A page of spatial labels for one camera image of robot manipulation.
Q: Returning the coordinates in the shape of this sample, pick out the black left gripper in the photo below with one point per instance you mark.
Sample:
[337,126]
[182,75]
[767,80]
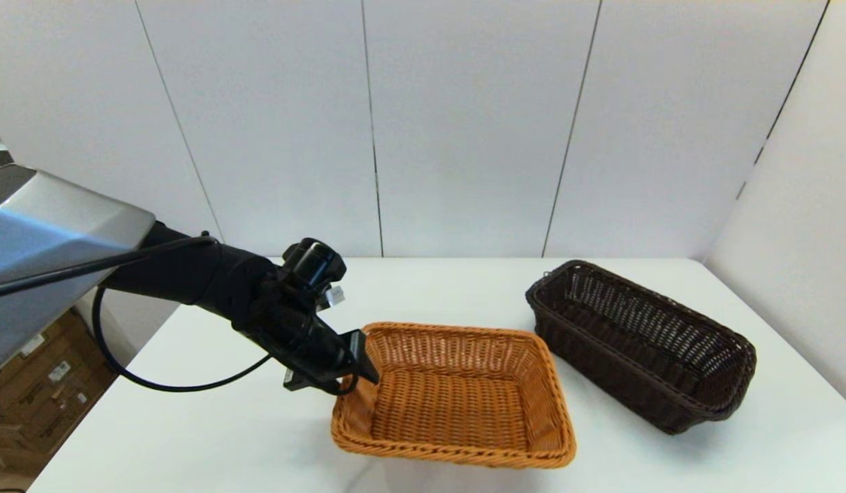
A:
[299,342]

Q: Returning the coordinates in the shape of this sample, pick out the orange wicker basket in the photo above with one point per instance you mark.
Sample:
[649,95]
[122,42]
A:
[450,411]

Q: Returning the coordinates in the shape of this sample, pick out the dark brown wicker basket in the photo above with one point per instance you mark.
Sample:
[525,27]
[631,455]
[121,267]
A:
[635,329]

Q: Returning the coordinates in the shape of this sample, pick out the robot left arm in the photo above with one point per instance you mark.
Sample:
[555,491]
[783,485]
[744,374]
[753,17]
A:
[53,239]

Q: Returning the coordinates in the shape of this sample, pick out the brown cardboard box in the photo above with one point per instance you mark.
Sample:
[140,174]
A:
[11,452]
[25,383]
[49,335]
[59,419]

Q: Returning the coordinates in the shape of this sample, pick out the silver left camera plug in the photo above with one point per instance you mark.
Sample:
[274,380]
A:
[335,296]

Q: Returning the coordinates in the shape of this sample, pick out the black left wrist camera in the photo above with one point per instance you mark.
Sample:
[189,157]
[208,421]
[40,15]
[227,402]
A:
[313,263]

